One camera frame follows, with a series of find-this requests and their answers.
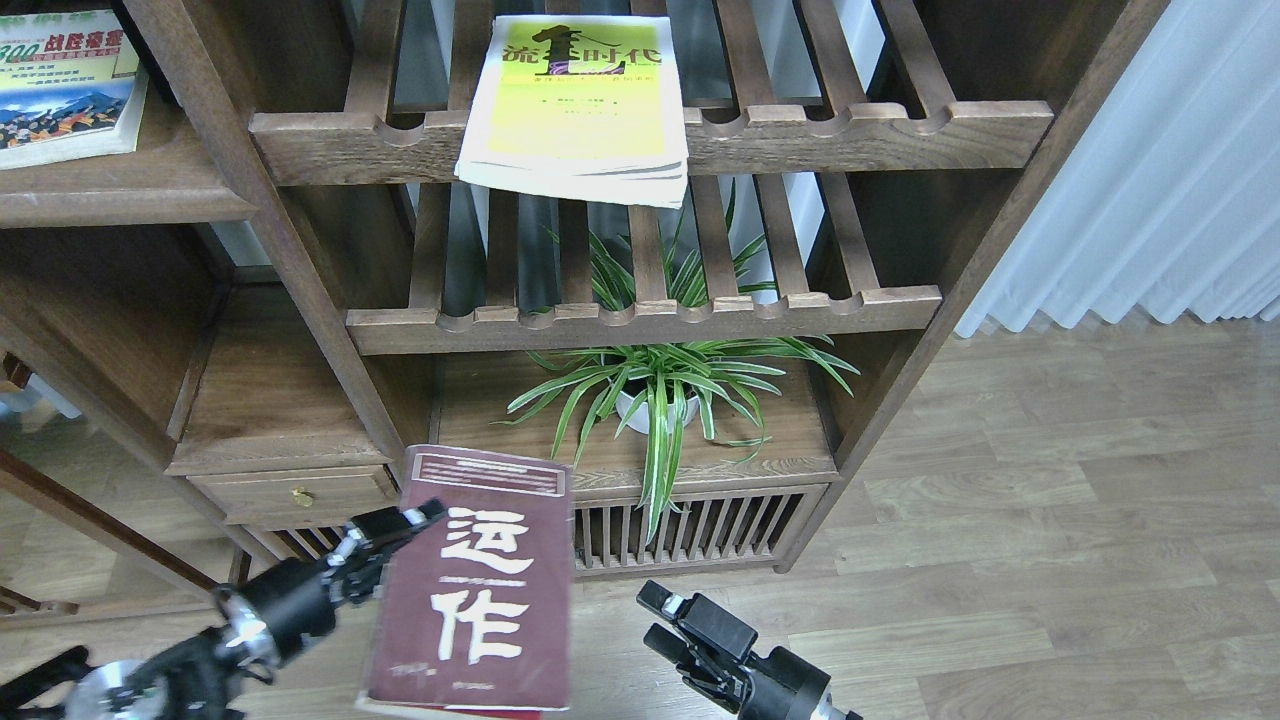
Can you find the brass drawer knob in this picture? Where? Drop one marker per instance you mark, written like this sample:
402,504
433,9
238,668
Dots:
302,497

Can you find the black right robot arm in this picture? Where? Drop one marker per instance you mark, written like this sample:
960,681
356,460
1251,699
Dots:
845,714

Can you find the white pleated curtain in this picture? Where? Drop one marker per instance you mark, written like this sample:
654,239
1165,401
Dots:
1169,205

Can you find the dark wooden bookshelf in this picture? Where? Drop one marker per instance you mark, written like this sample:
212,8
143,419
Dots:
268,292

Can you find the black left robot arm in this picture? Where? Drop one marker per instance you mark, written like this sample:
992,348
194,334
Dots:
183,682

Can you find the green spider plant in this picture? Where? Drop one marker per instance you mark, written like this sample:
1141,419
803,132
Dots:
724,374

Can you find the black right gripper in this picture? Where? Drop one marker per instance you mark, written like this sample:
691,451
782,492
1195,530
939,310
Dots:
780,686

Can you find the white plant pot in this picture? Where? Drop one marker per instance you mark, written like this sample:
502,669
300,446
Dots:
634,413

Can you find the maroon hardcover book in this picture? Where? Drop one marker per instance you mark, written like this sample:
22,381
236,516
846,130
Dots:
475,611

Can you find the yellow green paperback book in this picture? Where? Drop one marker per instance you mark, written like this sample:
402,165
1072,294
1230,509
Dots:
582,107

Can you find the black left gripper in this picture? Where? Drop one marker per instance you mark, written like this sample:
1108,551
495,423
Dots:
279,615

